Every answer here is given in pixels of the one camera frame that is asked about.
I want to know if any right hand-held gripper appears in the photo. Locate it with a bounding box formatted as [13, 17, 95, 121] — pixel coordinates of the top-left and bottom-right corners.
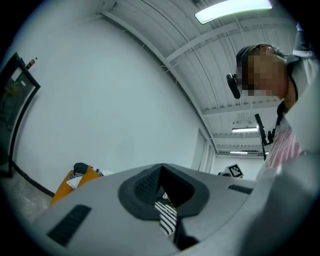
[217, 162, 245, 179]

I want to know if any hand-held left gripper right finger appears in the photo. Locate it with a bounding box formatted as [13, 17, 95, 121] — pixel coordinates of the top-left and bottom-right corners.
[162, 163, 258, 256]

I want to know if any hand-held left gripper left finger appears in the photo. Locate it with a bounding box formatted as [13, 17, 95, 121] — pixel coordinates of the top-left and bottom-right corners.
[32, 163, 186, 256]

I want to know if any long ceiling light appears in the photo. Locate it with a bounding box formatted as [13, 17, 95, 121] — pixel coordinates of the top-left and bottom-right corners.
[228, 150, 270, 156]
[231, 126, 260, 134]
[194, 0, 273, 25]

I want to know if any white cloth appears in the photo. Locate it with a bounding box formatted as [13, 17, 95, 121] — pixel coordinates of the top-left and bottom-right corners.
[66, 176, 84, 190]

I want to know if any person's head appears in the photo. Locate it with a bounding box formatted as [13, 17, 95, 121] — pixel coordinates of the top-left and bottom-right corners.
[236, 43, 300, 111]

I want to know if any person's white printed shirt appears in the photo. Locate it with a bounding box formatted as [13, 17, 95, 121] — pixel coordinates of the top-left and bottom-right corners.
[256, 19, 320, 181]

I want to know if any black framed glass cabinet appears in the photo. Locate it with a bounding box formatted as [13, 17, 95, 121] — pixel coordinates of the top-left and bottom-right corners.
[0, 51, 42, 179]

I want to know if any cola bottle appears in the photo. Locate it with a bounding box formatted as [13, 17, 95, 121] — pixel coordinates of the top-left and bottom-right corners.
[25, 56, 39, 70]

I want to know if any black chest mount rig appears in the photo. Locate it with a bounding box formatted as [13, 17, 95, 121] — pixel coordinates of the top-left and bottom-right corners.
[254, 101, 286, 161]

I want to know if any black head-worn camera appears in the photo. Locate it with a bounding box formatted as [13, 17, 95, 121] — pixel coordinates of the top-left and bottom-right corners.
[226, 73, 242, 100]

